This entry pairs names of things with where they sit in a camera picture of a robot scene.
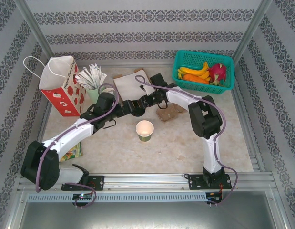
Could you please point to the aluminium frame post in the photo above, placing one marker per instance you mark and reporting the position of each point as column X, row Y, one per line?
column 253, row 28
column 36, row 28

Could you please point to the small electronics board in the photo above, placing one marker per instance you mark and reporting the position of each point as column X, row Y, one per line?
column 81, row 196
column 214, row 196

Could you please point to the white paper napkin stack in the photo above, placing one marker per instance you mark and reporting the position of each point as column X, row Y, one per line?
column 128, row 86

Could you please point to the red and white paper gift bag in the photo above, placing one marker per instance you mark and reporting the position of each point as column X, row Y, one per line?
column 64, row 95

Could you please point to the black plastic cup lid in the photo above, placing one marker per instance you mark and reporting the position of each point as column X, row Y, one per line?
column 138, row 114

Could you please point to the brown cardboard cup carrier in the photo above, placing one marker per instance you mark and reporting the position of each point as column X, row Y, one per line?
column 166, row 115

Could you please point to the orange carrot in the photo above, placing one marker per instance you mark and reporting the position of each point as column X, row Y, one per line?
column 195, row 78

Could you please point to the yellow banana bunch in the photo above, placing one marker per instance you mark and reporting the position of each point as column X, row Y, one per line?
column 197, row 70

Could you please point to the teal plastic basket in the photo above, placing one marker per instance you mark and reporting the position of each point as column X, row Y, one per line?
column 199, row 57

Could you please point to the aluminium back rail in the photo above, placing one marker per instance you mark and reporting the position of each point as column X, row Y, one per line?
column 137, row 65

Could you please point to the green snack packet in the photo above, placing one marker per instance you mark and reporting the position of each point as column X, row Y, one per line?
column 71, row 153

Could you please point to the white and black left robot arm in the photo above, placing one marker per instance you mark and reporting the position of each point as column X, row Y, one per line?
column 66, row 136

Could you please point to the grey metal front panel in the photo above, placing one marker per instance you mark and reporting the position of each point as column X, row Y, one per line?
column 147, row 217

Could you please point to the green paper coffee cup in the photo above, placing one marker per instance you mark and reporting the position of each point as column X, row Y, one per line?
column 144, row 128

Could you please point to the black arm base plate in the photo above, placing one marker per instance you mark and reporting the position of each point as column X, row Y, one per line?
column 195, row 182
column 97, row 182

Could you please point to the pink dragon fruit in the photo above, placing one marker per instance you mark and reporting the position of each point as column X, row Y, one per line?
column 217, row 71

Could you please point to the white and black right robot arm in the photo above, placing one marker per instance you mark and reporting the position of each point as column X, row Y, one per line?
column 209, row 152

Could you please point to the aluminium mounting rail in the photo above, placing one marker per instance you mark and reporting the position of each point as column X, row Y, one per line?
column 145, row 181

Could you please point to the mint green plastic cup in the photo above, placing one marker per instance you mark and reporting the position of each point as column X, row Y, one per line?
column 92, row 95

